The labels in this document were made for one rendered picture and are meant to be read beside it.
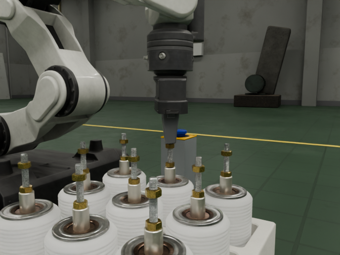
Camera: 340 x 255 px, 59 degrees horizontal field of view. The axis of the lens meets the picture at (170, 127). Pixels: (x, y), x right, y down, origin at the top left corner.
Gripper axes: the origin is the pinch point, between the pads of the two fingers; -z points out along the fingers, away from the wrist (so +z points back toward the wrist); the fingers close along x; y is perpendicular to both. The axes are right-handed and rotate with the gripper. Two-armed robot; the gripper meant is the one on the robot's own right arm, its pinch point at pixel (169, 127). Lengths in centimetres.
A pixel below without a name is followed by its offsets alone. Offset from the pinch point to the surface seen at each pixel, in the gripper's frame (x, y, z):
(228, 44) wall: 731, -246, 116
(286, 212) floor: 38, -46, -36
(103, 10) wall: 988, 97, 253
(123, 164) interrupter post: 6.1, 9.4, -8.7
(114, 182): 2.9, 11.2, -11.8
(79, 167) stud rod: -19.1, 14.3, -2.5
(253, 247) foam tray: -14.2, -12.1, -18.1
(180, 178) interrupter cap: 0.8, -2.4, -10.7
